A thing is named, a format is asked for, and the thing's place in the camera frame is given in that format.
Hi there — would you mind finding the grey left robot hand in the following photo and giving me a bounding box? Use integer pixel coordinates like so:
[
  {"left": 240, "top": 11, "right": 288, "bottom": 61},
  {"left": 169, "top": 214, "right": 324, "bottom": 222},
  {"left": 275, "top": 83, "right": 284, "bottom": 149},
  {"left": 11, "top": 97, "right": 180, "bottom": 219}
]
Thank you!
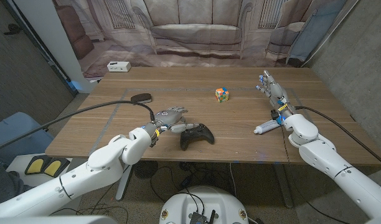
[{"left": 150, "top": 106, "right": 201, "bottom": 134}]

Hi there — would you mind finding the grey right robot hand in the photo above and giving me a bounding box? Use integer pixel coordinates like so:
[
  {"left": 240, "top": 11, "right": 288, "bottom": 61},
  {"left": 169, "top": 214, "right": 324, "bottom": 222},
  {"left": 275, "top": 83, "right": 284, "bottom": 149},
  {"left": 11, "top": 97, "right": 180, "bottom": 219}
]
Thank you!
[{"left": 255, "top": 69, "right": 296, "bottom": 121}]

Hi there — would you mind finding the black game controller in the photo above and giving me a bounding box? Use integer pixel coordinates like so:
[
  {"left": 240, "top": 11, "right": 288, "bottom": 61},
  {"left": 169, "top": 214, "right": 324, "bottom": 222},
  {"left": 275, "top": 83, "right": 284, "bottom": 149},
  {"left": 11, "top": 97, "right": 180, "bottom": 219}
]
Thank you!
[{"left": 179, "top": 123, "right": 215, "bottom": 152}]

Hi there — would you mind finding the black eraser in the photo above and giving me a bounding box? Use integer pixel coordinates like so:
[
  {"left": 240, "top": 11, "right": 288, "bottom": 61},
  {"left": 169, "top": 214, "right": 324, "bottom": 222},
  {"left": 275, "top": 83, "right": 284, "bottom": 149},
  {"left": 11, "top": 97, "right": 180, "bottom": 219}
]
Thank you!
[{"left": 130, "top": 93, "right": 153, "bottom": 105}]

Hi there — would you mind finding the white toothpaste tube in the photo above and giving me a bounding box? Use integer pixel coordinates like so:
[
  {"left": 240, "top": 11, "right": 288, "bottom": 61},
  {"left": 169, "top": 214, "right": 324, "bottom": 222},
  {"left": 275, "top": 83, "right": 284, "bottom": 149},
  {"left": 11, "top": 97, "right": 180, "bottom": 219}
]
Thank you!
[{"left": 253, "top": 119, "right": 281, "bottom": 135}]

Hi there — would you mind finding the multicolour rubik's cube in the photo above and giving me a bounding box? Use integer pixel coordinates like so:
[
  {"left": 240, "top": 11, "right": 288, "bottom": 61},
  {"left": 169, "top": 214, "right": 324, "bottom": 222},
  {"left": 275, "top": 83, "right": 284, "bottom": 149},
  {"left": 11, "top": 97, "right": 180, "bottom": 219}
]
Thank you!
[{"left": 215, "top": 87, "right": 230, "bottom": 103}]

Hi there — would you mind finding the black round fan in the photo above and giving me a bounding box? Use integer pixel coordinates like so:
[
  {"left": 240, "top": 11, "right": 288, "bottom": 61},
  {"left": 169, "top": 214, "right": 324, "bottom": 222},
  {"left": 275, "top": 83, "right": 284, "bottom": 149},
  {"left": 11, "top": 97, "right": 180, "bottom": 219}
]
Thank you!
[{"left": 134, "top": 160, "right": 159, "bottom": 180}]

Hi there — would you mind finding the white power box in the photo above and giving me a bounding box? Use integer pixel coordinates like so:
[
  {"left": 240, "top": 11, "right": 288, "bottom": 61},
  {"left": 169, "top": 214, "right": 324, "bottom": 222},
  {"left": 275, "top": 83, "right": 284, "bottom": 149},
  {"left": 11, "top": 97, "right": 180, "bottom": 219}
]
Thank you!
[{"left": 106, "top": 60, "right": 132, "bottom": 73}]

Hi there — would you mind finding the white table leg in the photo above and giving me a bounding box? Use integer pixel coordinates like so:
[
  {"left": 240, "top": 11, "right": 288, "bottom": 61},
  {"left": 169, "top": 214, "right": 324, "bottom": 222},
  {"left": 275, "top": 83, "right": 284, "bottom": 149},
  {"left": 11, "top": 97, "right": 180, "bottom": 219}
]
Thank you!
[
  {"left": 115, "top": 164, "right": 135, "bottom": 202},
  {"left": 274, "top": 164, "right": 294, "bottom": 208}
]

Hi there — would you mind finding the printed sofa room backdrop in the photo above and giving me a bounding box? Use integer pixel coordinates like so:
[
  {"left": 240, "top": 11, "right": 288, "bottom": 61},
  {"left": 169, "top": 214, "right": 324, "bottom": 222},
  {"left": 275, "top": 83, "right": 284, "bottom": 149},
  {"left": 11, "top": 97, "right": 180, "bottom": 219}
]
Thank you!
[{"left": 52, "top": 0, "right": 359, "bottom": 79}]

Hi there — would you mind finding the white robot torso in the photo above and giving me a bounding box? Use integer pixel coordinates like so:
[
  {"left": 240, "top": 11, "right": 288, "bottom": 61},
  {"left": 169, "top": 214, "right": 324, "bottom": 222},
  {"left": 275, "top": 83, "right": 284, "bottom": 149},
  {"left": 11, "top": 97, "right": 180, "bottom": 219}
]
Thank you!
[{"left": 159, "top": 185, "right": 250, "bottom": 224}]

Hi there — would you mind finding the black antenna module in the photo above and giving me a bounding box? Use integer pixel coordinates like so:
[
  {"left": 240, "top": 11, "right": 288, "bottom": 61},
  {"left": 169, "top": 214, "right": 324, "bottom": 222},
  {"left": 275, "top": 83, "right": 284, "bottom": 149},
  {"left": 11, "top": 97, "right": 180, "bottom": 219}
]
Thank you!
[{"left": 189, "top": 210, "right": 217, "bottom": 224}]

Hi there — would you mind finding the black yellow foot pedal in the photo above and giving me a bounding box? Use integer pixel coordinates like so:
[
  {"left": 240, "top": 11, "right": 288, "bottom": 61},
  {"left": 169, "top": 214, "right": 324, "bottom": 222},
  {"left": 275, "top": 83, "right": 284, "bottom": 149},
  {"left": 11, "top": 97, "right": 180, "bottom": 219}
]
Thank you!
[{"left": 24, "top": 155, "right": 71, "bottom": 178}]

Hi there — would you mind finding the blue plastic bin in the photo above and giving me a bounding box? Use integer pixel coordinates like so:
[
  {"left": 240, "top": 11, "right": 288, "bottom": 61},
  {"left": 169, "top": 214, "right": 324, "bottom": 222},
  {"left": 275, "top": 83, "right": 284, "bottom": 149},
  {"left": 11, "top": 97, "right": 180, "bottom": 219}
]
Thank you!
[{"left": 0, "top": 111, "right": 55, "bottom": 156}]

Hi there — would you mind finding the person in blue jeans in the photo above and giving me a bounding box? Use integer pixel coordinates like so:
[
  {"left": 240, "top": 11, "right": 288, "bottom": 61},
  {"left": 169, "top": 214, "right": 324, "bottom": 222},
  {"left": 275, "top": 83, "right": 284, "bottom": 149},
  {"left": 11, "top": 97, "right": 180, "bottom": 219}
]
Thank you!
[{"left": 0, "top": 154, "right": 32, "bottom": 207}]

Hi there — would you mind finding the thin black right arm wire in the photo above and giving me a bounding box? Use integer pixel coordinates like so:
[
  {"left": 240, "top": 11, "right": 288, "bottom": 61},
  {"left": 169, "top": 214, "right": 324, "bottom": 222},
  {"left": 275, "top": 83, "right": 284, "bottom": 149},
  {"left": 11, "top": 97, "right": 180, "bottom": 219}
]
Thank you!
[{"left": 281, "top": 126, "right": 353, "bottom": 224}]

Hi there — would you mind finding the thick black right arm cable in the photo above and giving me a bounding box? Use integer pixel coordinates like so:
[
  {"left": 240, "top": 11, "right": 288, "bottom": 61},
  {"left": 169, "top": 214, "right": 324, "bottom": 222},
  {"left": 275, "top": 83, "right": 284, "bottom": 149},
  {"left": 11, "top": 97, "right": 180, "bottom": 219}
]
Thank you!
[{"left": 294, "top": 106, "right": 381, "bottom": 169}]

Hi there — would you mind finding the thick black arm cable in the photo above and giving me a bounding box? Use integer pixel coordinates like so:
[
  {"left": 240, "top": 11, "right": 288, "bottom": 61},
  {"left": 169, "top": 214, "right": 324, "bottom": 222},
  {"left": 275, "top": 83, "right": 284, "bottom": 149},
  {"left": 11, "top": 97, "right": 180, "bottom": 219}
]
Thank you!
[
  {"left": 0, "top": 100, "right": 156, "bottom": 153},
  {"left": 294, "top": 106, "right": 381, "bottom": 169}
]

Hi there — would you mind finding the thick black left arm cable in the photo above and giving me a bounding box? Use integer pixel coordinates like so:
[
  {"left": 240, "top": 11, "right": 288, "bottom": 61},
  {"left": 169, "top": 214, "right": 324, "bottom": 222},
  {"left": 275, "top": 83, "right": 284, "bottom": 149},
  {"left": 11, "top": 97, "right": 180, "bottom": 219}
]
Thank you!
[{"left": 0, "top": 100, "right": 156, "bottom": 153}]

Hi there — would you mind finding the black door handle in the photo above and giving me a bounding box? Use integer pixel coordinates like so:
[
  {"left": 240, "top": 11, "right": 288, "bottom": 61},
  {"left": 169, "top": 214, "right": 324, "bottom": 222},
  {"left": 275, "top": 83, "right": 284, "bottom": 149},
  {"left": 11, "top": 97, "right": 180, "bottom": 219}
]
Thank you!
[{"left": 3, "top": 23, "right": 23, "bottom": 35}]

